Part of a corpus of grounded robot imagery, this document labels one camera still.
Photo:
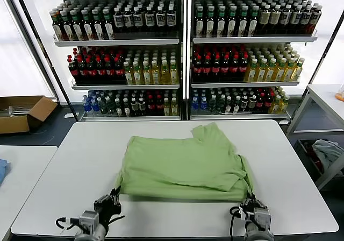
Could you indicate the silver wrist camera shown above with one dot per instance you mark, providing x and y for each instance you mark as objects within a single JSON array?
[
  {"x": 262, "y": 216},
  {"x": 88, "y": 219}
]

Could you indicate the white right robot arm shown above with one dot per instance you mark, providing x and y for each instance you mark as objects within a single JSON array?
[{"x": 255, "y": 234}]

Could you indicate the dark tea bottle green cap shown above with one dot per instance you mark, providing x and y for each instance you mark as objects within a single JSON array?
[
  {"x": 108, "y": 29},
  {"x": 87, "y": 29},
  {"x": 221, "y": 25},
  {"x": 67, "y": 29},
  {"x": 232, "y": 25},
  {"x": 77, "y": 29},
  {"x": 210, "y": 25},
  {"x": 242, "y": 25},
  {"x": 253, "y": 25},
  {"x": 98, "y": 29},
  {"x": 199, "y": 25}
]

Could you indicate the dark tea bottle orange label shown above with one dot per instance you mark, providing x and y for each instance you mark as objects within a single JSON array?
[{"x": 57, "y": 29}]

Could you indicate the small clear green bottle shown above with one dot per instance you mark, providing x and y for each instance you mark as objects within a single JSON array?
[
  {"x": 213, "y": 105},
  {"x": 221, "y": 105}
]

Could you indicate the small yellow tea bottle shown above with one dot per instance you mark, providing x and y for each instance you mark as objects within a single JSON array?
[
  {"x": 167, "y": 108},
  {"x": 275, "y": 105},
  {"x": 283, "y": 104},
  {"x": 174, "y": 108}
]

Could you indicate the brown cardboard box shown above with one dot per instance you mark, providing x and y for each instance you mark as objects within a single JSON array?
[{"x": 13, "y": 124}]

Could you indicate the green polo shirt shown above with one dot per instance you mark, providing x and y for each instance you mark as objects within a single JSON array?
[{"x": 177, "y": 165}]

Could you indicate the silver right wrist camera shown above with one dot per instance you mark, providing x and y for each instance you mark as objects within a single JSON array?
[{"x": 262, "y": 216}]

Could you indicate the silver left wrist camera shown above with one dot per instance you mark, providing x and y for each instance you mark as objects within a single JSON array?
[{"x": 88, "y": 219}]

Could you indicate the pale grey clothes pile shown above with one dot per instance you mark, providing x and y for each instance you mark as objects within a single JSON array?
[{"x": 326, "y": 149}]

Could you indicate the red garment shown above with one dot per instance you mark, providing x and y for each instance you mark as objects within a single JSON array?
[{"x": 319, "y": 164}]

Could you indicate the grey metal parts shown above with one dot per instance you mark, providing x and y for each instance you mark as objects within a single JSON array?
[{"x": 18, "y": 110}]

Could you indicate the grey metal frame table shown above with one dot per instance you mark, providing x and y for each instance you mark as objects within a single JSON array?
[{"x": 322, "y": 91}]

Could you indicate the dark bottle beige label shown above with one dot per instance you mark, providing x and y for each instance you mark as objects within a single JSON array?
[
  {"x": 274, "y": 17},
  {"x": 264, "y": 17}
]

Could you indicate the yellow tea bottle white cap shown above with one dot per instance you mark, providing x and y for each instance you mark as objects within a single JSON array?
[
  {"x": 289, "y": 73},
  {"x": 174, "y": 75},
  {"x": 297, "y": 72},
  {"x": 270, "y": 74},
  {"x": 137, "y": 77},
  {"x": 279, "y": 73},
  {"x": 251, "y": 74},
  {"x": 155, "y": 76},
  {"x": 146, "y": 76},
  {"x": 129, "y": 77},
  {"x": 260, "y": 74},
  {"x": 165, "y": 75}
]

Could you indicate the black storage crate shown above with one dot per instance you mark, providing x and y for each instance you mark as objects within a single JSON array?
[{"x": 302, "y": 149}]

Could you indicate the dark bottle white label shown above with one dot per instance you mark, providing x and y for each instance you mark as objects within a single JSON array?
[
  {"x": 315, "y": 17},
  {"x": 128, "y": 19},
  {"x": 160, "y": 18},
  {"x": 118, "y": 19},
  {"x": 137, "y": 18},
  {"x": 305, "y": 17},
  {"x": 171, "y": 17},
  {"x": 285, "y": 17},
  {"x": 295, "y": 17},
  {"x": 150, "y": 18}
]

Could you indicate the small blue drink bottle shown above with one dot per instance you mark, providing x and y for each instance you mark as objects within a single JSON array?
[
  {"x": 86, "y": 106},
  {"x": 94, "y": 106},
  {"x": 203, "y": 103},
  {"x": 195, "y": 103}
]

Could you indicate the blue folded cloth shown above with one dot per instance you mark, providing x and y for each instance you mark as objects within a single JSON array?
[{"x": 3, "y": 171}]

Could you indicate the small cola bottle red cap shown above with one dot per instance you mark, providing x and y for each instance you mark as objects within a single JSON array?
[
  {"x": 267, "y": 102},
  {"x": 151, "y": 107},
  {"x": 259, "y": 103},
  {"x": 159, "y": 107}
]

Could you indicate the small dark bottle white cap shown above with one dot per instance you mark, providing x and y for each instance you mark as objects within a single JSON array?
[
  {"x": 252, "y": 103},
  {"x": 236, "y": 106},
  {"x": 118, "y": 108},
  {"x": 134, "y": 107},
  {"x": 228, "y": 106},
  {"x": 244, "y": 103},
  {"x": 126, "y": 109},
  {"x": 142, "y": 107}
]

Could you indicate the grey metal shelf unit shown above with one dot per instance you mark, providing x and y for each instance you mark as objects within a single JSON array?
[
  {"x": 118, "y": 42},
  {"x": 255, "y": 39}
]

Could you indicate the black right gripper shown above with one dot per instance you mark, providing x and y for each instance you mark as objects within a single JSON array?
[{"x": 248, "y": 211}]

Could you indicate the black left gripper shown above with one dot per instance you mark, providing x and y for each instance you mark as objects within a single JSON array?
[{"x": 107, "y": 211}]

